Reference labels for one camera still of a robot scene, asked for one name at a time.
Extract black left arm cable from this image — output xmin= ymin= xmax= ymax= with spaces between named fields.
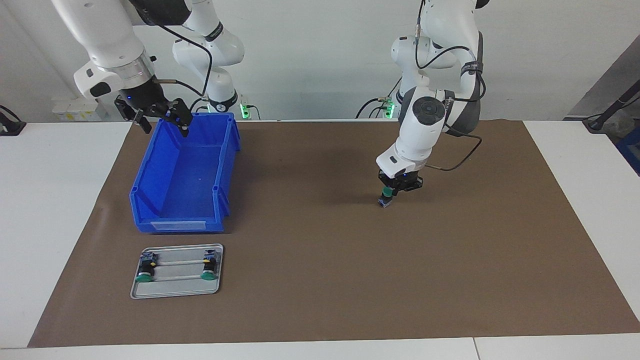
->
xmin=415 ymin=0 xmax=484 ymax=172

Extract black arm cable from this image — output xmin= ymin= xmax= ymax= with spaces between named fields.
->
xmin=415 ymin=0 xmax=484 ymax=172
xmin=151 ymin=22 xmax=213 ymax=98

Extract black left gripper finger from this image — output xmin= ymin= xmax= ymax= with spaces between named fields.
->
xmin=397 ymin=177 xmax=425 ymax=197
xmin=378 ymin=172 xmax=399 ymax=197

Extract silver metal tray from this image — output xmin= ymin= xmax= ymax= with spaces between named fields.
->
xmin=130 ymin=243 xmax=224 ymax=300

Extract blue plastic storage bin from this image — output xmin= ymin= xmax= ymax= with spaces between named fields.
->
xmin=129 ymin=112 xmax=242 ymax=234

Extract black stand pole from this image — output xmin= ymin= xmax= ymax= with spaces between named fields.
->
xmin=582 ymin=80 xmax=640 ymax=133

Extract brown table mat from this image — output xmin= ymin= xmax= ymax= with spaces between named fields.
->
xmin=27 ymin=119 xmax=640 ymax=349

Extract blue crate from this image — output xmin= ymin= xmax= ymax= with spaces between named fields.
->
xmin=616 ymin=125 xmax=640 ymax=177

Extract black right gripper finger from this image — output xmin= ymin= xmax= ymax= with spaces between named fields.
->
xmin=159 ymin=98 xmax=194 ymax=137
xmin=114 ymin=97 xmax=154 ymax=135

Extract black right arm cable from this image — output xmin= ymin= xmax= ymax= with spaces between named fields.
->
xmin=151 ymin=22 xmax=213 ymax=98

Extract black clamp object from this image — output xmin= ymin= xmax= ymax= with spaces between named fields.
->
xmin=0 ymin=104 xmax=27 ymax=137

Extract white box yellow labels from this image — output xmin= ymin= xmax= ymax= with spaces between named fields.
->
xmin=51 ymin=96 xmax=110 ymax=122

